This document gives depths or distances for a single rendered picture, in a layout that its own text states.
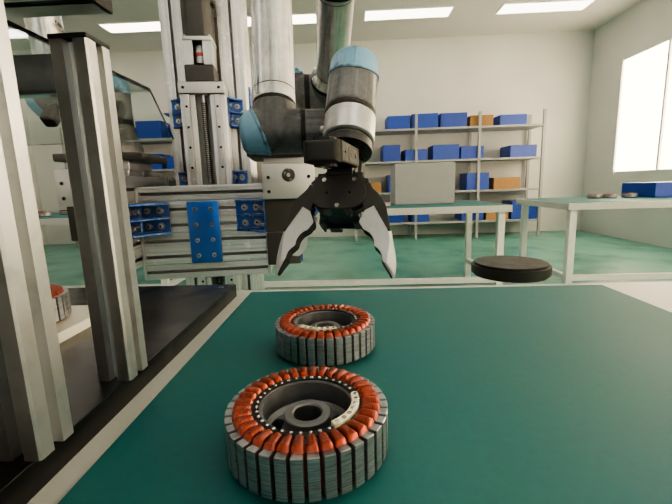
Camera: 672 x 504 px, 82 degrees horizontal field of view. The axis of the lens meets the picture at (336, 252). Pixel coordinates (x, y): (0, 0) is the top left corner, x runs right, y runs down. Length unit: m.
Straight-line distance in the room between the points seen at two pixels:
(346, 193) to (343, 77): 0.18
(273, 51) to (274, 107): 0.11
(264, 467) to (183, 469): 0.07
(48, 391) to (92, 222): 0.14
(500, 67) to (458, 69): 0.70
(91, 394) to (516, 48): 7.74
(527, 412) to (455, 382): 0.07
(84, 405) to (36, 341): 0.08
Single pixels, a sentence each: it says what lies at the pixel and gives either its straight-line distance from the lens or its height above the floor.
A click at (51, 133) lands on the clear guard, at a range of 0.71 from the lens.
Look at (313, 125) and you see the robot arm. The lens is 0.67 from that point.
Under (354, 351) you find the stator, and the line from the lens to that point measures 0.41.
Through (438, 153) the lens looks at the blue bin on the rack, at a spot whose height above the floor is 1.38.
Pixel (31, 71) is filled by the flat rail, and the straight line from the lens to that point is 0.41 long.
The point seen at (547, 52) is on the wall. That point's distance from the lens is 8.04.
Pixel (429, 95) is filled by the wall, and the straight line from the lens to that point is 7.31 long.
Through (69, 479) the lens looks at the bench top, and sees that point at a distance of 0.34.
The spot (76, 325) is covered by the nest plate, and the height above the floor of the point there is 0.78.
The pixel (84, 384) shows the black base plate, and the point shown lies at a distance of 0.42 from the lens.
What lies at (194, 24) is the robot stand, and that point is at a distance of 1.37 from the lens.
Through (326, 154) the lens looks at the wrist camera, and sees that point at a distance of 0.43.
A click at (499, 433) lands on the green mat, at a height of 0.75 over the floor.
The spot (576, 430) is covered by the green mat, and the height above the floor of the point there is 0.75.
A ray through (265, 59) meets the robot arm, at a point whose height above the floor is 1.15.
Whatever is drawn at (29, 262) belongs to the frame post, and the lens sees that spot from 0.30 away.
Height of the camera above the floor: 0.93
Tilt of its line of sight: 10 degrees down
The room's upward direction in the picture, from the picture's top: 2 degrees counter-clockwise
